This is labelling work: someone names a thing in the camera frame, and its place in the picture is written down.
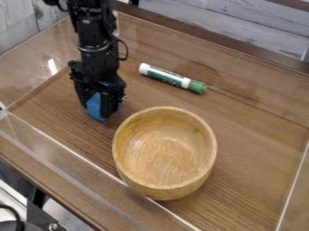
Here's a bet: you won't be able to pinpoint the green white marker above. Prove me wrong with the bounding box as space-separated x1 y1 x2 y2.
139 63 207 94

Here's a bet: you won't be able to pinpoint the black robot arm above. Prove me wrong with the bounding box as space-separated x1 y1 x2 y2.
42 0 128 122

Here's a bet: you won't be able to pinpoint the clear acrylic tray walls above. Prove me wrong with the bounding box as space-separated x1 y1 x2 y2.
0 9 309 231

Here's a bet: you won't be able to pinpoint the brown wooden bowl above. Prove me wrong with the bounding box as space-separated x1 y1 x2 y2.
112 106 216 200

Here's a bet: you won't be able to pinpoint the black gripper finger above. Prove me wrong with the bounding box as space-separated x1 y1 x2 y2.
100 90 125 119
73 79 96 107

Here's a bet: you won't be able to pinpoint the black metal table frame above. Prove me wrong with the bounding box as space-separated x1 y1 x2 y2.
0 162 68 231

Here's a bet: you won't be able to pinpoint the blue rectangular block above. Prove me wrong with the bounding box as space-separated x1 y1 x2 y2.
85 92 105 122

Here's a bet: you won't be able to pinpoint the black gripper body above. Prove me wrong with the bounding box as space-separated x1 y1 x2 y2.
68 60 126 94

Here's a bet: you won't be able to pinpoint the black cable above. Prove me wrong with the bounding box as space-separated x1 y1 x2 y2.
0 204 23 231

